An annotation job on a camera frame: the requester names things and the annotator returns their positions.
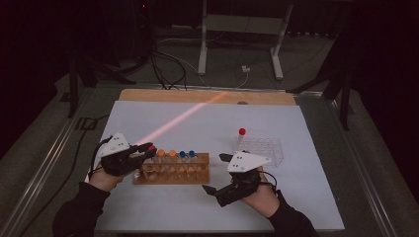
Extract white table mat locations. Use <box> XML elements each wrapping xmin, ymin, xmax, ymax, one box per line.
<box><xmin>83</xmin><ymin>100</ymin><xmax>346</xmax><ymax>233</ymax></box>

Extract wooden test tube rack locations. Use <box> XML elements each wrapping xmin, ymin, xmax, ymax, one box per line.
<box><xmin>131</xmin><ymin>152</ymin><xmax>210</xmax><ymax>186</ymax></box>

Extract clear plastic test tube rack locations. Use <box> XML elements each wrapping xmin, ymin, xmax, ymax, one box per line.
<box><xmin>233</xmin><ymin>135</ymin><xmax>285</xmax><ymax>169</ymax></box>

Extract bundle of black cables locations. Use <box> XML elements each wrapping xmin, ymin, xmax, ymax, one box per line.
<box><xmin>147</xmin><ymin>40</ymin><xmax>189</xmax><ymax>91</ymax></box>

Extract left hand-held gripper cable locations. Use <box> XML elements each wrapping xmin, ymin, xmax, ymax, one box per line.
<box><xmin>91</xmin><ymin>135</ymin><xmax>114</xmax><ymax>175</ymax></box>

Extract white metal stand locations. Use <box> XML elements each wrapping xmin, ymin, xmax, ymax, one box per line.
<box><xmin>197</xmin><ymin>0</ymin><xmax>294</xmax><ymax>81</ymax></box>

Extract red-capped test tube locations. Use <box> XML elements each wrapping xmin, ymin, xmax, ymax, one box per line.
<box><xmin>147</xmin><ymin>144</ymin><xmax>157</xmax><ymax>166</ymax></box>
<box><xmin>237</xmin><ymin>127</ymin><xmax>247</xmax><ymax>156</ymax></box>

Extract person's left hand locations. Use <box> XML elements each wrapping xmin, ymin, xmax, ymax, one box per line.
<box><xmin>88</xmin><ymin>162</ymin><xmax>126</xmax><ymax>193</ymax></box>

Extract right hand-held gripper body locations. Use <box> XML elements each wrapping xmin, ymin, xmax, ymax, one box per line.
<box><xmin>214</xmin><ymin>150</ymin><xmax>273</xmax><ymax>208</ymax></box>

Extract aluminium rail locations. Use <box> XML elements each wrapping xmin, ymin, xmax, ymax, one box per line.
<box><xmin>328</xmin><ymin>98</ymin><xmax>398</xmax><ymax>237</ymax></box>
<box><xmin>0</xmin><ymin>88</ymin><xmax>97</xmax><ymax>237</ymax></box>

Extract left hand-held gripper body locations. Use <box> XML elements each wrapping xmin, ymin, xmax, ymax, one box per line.
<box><xmin>98</xmin><ymin>131</ymin><xmax>150</xmax><ymax>178</ymax></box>

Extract black device with red light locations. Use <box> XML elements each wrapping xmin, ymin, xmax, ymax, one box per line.
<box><xmin>130</xmin><ymin>0</ymin><xmax>156</xmax><ymax>62</ymax></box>

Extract white cable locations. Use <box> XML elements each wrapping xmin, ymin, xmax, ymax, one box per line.
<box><xmin>157</xmin><ymin>37</ymin><xmax>250</xmax><ymax>90</ymax></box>

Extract hand-held gripper cable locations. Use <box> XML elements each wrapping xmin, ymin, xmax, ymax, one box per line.
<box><xmin>259</xmin><ymin>170</ymin><xmax>279</xmax><ymax>193</ymax></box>
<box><xmin>91</xmin><ymin>135</ymin><xmax>114</xmax><ymax>175</ymax></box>

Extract black tripod stand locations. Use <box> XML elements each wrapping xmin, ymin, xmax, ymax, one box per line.
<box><xmin>59</xmin><ymin>45</ymin><xmax>138</xmax><ymax>119</ymax></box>
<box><xmin>285</xmin><ymin>31</ymin><xmax>356</xmax><ymax>131</ymax></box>

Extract long black floor cable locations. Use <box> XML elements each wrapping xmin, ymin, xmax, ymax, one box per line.
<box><xmin>18</xmin><ymin>113</ymin><xmax>111</xmax><ymax>237</ymax></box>

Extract right hand-held gripper cable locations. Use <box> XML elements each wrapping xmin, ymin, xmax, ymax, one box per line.
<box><xmin>259</xmin><ymin>170</ymin><xmax>279</xmax><ymax>193</ymax></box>

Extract person's right hand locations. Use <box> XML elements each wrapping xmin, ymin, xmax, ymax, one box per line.
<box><xmin>241</xmin><ymin>165</ymin><xmax>282</xmax><ymax>218</ymax></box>

